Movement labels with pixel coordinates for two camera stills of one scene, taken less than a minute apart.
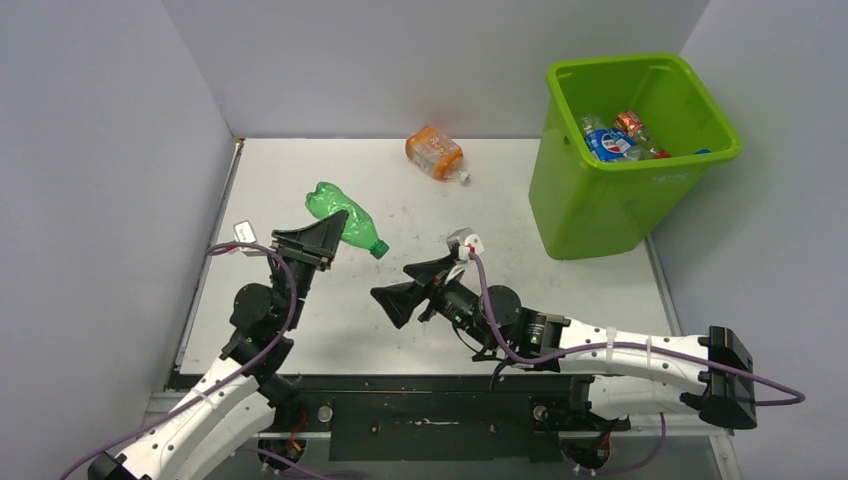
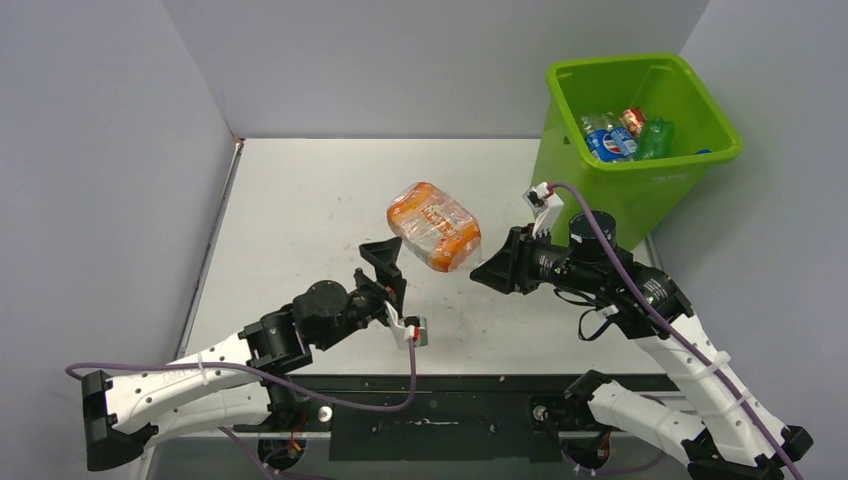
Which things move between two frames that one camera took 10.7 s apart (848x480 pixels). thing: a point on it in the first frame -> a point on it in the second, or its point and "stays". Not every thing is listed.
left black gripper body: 295,273 -> 367,300
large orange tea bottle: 436,153 -> 435,227
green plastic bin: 585,208 stays
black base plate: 439,418 stays
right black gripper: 400,300 -> 509,269
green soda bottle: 326,200 -> 655,139
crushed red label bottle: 632,124 stays
